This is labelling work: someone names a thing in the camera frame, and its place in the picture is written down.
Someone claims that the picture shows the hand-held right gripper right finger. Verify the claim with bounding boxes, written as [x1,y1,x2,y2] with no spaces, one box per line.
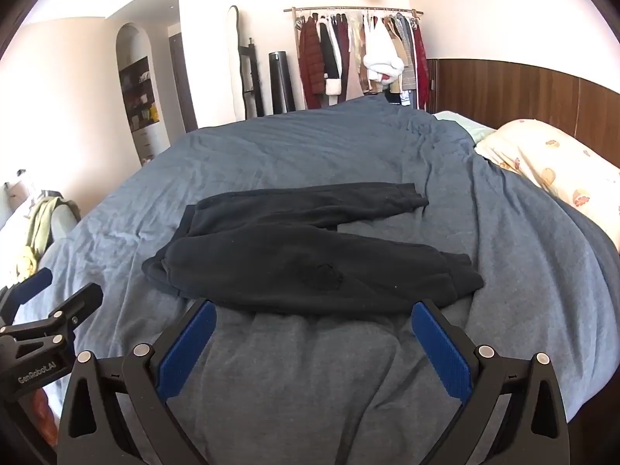
[411,299,572,465]

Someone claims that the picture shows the cream floral pillow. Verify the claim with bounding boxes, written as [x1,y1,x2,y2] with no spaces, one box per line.
[475,119,620,226]

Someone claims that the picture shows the wooden clothes rack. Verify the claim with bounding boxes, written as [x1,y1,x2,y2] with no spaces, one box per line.
[283,6,424,110]

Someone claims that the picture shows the dark wooden headboard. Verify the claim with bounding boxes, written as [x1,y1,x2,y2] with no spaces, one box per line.
[426,58,620,170]

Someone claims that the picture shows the arched wall shelf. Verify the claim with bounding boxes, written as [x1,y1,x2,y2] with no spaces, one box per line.
[115,23,171,165]

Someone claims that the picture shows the pale green armchair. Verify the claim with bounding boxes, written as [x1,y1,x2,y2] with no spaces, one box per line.
[0,174,82,253]

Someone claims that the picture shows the dark wooden door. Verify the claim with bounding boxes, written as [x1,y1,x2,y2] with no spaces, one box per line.
[169,33,198,133]

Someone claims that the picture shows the black stand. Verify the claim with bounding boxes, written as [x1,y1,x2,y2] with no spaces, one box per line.
[239,38,265,118]

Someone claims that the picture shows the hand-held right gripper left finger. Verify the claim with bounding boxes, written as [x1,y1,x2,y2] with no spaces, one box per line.
[57,299,219,465]

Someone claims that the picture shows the pale green pillow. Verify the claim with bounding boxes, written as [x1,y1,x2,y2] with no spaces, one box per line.
[432,111,497,143]

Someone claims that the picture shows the green cloth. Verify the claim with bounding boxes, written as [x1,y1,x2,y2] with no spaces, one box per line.
[26,196,81,253]

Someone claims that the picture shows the blue-grey blanket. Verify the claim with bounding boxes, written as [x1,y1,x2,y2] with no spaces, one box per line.
[0,94,620,465]

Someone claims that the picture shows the black cylindrical tower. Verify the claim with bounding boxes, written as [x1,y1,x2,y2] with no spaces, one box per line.
[269,52,296,115]

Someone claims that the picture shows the yellow crumpled cloth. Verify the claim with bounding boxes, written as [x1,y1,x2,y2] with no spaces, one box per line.
[16,247,43,282]

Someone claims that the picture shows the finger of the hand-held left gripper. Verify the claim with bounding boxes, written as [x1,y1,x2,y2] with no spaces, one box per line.
[0,267,53,324]
[0,283,104,350]

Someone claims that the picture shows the row of hanging clothes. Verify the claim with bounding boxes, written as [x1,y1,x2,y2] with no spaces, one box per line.
[296,12,432,107]

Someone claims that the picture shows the black pants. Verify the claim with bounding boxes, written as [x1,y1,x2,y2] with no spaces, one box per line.
[141,181,485,315]

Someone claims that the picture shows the wavy standing mirror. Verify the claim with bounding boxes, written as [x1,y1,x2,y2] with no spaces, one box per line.
[226,6,246,120]

